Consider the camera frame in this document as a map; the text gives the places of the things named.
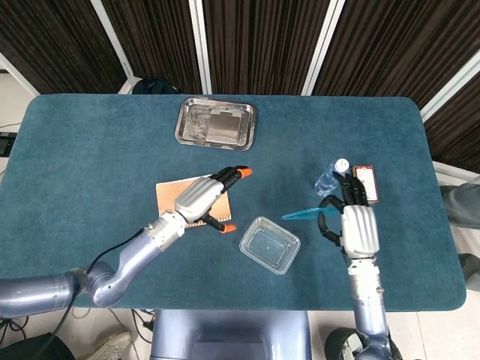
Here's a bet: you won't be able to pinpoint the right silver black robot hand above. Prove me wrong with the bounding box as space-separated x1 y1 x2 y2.
317 170 380 260

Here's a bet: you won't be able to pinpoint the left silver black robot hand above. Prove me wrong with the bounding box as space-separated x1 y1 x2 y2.
173 164 254 235

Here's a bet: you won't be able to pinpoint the teal plastic container lid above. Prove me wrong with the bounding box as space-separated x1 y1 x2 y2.
280 205 341 221

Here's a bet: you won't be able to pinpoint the clear teal-rimmed plastic container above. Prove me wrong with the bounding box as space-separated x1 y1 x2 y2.
238 215 301 276

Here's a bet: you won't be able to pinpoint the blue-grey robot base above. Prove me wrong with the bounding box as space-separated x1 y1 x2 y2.
151 309 312 360

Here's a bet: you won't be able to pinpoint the kraft spiral notebook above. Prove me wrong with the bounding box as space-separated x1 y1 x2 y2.
155 174 233 228

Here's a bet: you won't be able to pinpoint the clear water bottle white cap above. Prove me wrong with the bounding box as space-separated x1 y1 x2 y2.
313 157 350 197

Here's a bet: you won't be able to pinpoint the stainless steel tray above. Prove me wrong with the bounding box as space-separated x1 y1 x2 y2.
174 97 259 152

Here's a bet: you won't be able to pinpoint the blue felt table cloth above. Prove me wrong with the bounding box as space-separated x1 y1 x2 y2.
0 93 468 312

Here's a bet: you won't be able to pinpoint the grey cloth bundle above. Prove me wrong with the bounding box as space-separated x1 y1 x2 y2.
438 181 480 226

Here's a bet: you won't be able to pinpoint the black waste bin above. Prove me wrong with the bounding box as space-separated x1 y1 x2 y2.
324 327 367 360

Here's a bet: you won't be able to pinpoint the black bag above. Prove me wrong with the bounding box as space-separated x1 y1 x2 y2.
131 77 181 95

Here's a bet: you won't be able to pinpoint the white sneaker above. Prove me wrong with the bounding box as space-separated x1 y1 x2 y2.
88 331 133 360

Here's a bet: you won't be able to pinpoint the black floor device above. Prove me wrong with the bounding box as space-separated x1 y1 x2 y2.
0 131 17 158

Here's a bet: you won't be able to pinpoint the black trousers leg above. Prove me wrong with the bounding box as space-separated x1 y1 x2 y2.
0 331 72 360

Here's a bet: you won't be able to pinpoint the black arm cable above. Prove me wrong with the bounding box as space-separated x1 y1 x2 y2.
55 229 146 360

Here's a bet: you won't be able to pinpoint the floor cables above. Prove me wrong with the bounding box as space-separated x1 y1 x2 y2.
130 307 155 333

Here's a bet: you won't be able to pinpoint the dark partition panel white frame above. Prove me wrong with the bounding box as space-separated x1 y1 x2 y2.
421 55 480 173
202 0 346 95
100 0 213 95
0 0 136 95
310 0 480 113

